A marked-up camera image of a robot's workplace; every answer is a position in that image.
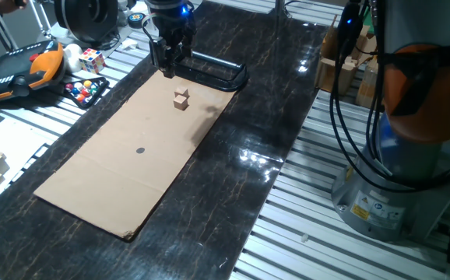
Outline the black blue tape roll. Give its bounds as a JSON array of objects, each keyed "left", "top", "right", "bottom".
[{"left": 127, "top": 12, "right": 147, "bottom": 30}]

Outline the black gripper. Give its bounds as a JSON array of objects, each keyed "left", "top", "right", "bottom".
[{"left": 145, "top": 0, "right": 198, "bottom": 79}]

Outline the billiard balls triangle rack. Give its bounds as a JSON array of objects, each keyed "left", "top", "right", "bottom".
[{"left": 62, "top": 75, "right": 111, "bottom": 109}]

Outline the white figurine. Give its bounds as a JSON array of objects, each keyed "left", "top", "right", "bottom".
[{"left": 62, "top": 43, "right": 84, "bottom": 74}]

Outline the black plastic tray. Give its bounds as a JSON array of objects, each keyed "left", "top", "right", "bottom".
[{"left": 172, "top": 49, "right": 250, "bottom": 93}]

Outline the black filament spool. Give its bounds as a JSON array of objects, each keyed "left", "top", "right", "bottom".
[{"left": 53, "top": 0, "right": 119, "bottom": 44}]

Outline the white paper sheet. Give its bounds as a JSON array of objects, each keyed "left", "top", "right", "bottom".
[{"left": 0, "top": 116, "right": 54, "bottom": 215}]

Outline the black cable bundle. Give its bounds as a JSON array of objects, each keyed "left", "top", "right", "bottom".
[{"left": 328, "top": 0, "right": 450, "bottom": 194}]

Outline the colourful puzzle cube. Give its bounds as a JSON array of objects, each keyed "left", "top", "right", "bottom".
[{"left": 78, "top": 47, "right": 107, "bottom": 75}]

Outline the brown cardboard sheet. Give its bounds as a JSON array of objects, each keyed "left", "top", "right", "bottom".
[{"left": 33, "top": 68, "right": 237, "bottom": 240}]

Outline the person hand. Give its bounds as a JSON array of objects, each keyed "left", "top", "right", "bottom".
[{"left": 0, "top": 0, "right": 30, "bottom": 15}]

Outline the orange black teach pendant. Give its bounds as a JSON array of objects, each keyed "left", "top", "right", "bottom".
[{"left": 0, "top": 40, "right": 67, "bottom": 103}]

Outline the flat cardboard sheet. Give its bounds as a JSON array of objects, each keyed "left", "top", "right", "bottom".
[{"left": 0, "top": 0, "right": 329, "bottom": 280}]

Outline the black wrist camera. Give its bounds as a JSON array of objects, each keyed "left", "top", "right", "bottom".
[{"left": 148, "top": 37, "right": 171, "bottom": 69}]

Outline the aluminium frame post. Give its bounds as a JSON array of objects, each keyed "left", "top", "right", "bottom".
[{"left": 274, "top": 0, "right": 291, "bottom": 19}]

